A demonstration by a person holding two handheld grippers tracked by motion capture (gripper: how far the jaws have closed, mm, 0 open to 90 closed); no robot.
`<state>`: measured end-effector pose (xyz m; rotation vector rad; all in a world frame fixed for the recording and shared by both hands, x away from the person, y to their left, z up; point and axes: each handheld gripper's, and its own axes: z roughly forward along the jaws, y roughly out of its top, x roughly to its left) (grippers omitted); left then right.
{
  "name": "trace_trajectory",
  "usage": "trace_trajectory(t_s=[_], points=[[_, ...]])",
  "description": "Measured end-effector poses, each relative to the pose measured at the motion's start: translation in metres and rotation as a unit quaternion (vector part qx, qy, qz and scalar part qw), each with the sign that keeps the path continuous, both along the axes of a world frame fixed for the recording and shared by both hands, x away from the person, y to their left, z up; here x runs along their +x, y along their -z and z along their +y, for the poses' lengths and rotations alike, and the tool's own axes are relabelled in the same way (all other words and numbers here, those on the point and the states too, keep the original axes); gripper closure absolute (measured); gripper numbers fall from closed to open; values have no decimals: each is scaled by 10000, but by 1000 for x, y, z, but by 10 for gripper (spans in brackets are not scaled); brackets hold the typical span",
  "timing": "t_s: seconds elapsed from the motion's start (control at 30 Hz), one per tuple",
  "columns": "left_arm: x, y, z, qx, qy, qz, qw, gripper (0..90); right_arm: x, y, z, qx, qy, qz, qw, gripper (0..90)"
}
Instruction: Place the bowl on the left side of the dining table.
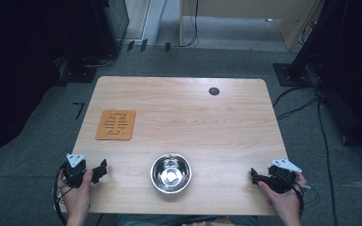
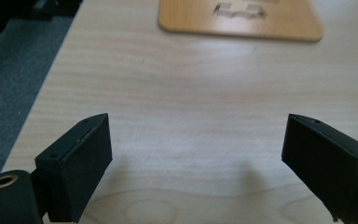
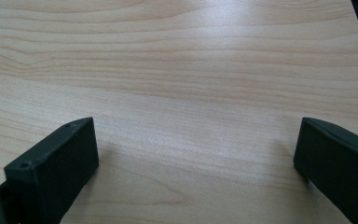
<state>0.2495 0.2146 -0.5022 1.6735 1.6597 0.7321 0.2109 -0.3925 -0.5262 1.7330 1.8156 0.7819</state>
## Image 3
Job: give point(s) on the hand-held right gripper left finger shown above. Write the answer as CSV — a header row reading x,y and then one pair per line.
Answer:
x,y
56,169

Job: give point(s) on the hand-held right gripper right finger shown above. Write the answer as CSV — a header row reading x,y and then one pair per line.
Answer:
x,y
338,165

